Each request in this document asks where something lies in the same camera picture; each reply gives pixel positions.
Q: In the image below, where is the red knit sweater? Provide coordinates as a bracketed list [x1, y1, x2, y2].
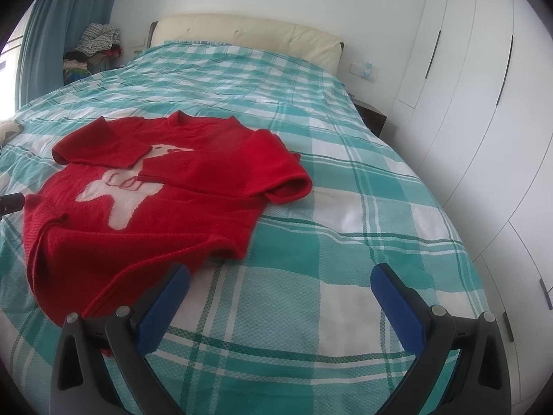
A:
[23, 111, 312, 324]

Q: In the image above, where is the pile of clothes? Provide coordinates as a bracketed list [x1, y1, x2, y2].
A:
[62, 24, 122, 85]

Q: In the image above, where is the patterned cushion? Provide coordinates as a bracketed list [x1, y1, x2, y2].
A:
[0, 120, 25, 148]

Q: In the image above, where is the teal plaid bedspread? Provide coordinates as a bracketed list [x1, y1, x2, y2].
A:
[1, 42, 488, 414]

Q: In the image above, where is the blue curtain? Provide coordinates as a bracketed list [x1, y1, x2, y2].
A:
[15, 0, 114, 109]

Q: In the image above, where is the white wardrobe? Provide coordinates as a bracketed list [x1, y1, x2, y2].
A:
[386, 0, 552, 410]

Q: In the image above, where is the dark bedside table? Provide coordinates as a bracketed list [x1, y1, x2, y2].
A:
[353, 99, 387, 137]

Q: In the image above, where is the cream padded headboard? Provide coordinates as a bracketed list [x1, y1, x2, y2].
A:
[146, 13, 344, 74]

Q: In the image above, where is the wall socket panel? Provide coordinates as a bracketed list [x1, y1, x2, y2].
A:
[350, 63, 378, 83]

